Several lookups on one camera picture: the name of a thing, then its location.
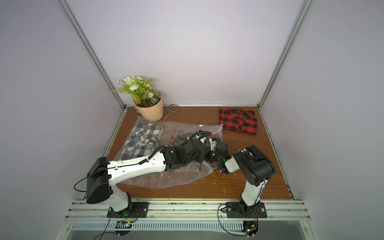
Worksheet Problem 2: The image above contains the small brown slotted scoop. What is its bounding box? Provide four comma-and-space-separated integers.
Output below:
165, 104, 181, 119

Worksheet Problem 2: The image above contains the terracotta flower pot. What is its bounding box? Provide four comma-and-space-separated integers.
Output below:
134, 95, 164, 122

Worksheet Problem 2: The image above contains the clear plastic vacuum bag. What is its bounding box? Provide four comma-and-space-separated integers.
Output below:
113, 116, 223, 190

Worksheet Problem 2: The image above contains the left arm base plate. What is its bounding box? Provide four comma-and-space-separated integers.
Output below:
107, 202, 149, 219

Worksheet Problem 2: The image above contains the artificial green white plant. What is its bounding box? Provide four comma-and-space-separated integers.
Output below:
112, 76, 161, 108

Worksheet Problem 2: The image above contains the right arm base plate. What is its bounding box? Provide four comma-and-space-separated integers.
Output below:
223, 202, 268, 219

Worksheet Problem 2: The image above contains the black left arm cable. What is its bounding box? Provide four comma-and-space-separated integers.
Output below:
92, 206, 140, 240

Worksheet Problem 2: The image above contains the aluminium front rail frame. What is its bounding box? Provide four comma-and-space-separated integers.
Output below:
56, 199, 319, 240

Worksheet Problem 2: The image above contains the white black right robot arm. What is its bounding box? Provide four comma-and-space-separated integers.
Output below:
206, 142, 276, 216

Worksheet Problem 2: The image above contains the red black plaid shirt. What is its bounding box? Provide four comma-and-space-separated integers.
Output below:
219, 109, 258, 135

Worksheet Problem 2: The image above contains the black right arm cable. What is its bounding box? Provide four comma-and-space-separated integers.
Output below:
217, 203, 250, 237

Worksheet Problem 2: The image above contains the multicolour tartan shirt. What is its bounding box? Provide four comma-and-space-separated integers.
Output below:
168, 129, 201, 173

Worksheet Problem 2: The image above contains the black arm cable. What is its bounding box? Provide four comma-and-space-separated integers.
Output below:
92, 206, 140, 240
217, 203, 250, 237

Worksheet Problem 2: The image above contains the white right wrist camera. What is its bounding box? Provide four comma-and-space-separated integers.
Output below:
209, 138, 218, 151

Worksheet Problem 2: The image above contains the grey white checked shirt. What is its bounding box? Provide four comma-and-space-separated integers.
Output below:
117, 123, 165, 161

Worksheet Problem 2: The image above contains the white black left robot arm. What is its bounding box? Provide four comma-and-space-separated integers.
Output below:
86, 138, 211, 212

